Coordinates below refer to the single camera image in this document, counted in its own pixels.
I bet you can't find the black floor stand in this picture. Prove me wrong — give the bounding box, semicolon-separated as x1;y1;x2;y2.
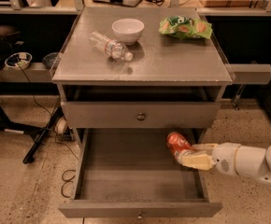
0;89;64;165

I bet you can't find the orange red soda can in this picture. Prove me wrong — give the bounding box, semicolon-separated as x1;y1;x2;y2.
166;132;195;164

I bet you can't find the white ceramic bowl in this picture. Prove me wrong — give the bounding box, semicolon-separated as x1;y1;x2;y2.
112;19;145;45

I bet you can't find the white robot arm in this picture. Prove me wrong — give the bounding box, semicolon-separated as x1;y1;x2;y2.
179;143;271;188

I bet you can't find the black floor cable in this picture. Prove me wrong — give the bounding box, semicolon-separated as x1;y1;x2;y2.
60;169;77;199

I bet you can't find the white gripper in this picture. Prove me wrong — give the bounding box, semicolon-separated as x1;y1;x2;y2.
181;143;240;176

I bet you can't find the closed grey top drawer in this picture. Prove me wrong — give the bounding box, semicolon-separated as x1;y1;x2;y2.
61;101;220;129

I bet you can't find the grey drawer cabinet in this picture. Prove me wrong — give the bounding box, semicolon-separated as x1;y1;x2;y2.
50;6;236;218

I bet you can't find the green chip bag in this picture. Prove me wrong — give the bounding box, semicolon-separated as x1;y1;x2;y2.
159;16;212;39

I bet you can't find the open grey middle drawer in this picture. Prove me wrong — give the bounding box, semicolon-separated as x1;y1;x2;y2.
59;129;222;218

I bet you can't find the white bowl with items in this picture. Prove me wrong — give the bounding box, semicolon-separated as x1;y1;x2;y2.
5;51;32;70

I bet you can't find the dark round dish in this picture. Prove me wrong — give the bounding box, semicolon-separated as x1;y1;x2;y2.
42;52;59;68

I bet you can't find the clear plastic water bottle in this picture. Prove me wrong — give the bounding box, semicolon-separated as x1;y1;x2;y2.
89;32;133;62

